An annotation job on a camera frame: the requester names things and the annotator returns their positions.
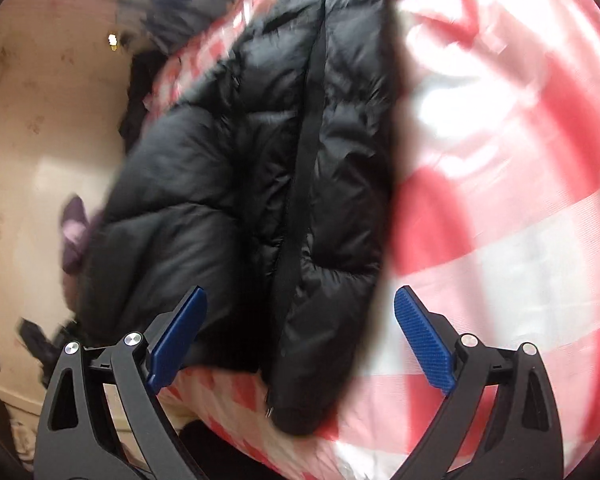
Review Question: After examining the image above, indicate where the red white checkered bed cover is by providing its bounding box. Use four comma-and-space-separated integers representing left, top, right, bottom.
161, 0, 600, 479

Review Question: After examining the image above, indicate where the blue patterned curtain left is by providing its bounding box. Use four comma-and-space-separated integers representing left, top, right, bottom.
114, 0, 233, 56

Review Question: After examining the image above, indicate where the black clothes pile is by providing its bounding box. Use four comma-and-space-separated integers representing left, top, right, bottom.
118, 50, 166, 155

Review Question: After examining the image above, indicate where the black puffer jacket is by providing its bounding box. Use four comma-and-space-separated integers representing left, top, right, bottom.
76, 0, 398, 436

